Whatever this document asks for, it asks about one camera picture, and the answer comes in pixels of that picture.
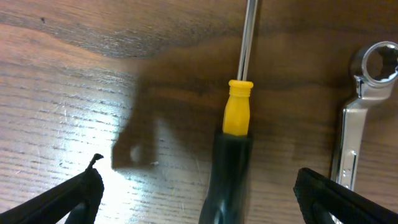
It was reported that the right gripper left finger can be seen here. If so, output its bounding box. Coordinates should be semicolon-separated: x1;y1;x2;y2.
1;154;104;224

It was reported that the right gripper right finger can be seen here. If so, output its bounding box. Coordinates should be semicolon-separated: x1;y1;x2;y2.
294;168;397;224

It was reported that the slim black yellow screwdriver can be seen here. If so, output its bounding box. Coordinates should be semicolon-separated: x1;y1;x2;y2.
198;0;258;224

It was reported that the silver combination wrench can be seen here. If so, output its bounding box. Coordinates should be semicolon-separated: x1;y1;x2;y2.
330;41;397;191

